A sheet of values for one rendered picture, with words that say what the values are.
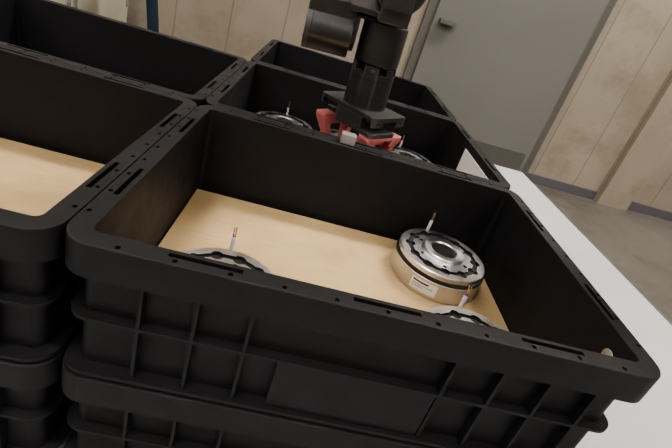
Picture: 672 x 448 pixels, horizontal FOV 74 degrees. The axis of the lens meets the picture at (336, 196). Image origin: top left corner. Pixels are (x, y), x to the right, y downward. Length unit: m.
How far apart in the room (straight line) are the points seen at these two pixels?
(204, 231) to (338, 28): 0.28
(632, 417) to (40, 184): 0.78
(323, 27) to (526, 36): 3.37
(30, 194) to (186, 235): 0.16
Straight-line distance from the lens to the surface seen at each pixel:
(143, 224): 0.40
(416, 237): 0.54
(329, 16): 0.57
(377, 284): 0.48
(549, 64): 4.00
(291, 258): 0.48
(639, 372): 0.38
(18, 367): 0.38
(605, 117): 4.42
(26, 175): 0.57
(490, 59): 3.81
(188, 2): 3.75
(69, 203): 0.33
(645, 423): 0.79
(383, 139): 0.58
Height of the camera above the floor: 1.10
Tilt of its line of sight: 25 degrees down
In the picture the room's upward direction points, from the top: 18 degrees clockwise
